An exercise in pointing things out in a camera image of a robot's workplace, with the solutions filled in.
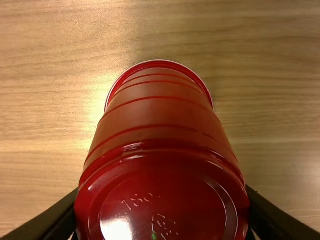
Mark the red cup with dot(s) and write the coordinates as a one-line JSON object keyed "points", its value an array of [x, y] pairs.
{"points": [[162, 162]]}

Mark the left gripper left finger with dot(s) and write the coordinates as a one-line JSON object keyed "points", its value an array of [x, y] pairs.
{"points": [[50, 220]]}

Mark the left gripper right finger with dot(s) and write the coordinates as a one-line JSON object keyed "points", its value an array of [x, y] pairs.
{"points": [[275, 220]]}

